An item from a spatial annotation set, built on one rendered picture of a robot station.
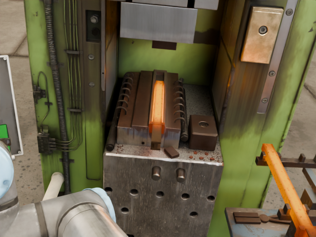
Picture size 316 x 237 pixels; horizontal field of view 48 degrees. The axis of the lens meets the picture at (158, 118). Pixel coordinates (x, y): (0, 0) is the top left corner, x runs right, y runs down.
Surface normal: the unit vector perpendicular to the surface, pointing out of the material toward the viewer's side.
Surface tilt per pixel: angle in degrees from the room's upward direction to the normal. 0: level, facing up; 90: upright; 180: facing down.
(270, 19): 90
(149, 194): 90
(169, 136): 90
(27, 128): 0
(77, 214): 31
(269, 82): 90
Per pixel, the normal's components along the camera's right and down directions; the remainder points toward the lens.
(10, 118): 0.38, 0.02
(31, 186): 0.08, -0.84
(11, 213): 0.94, -0.11
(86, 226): -0.37, -0.89
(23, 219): 0.19, -0.66
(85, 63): -0.03, 0.53
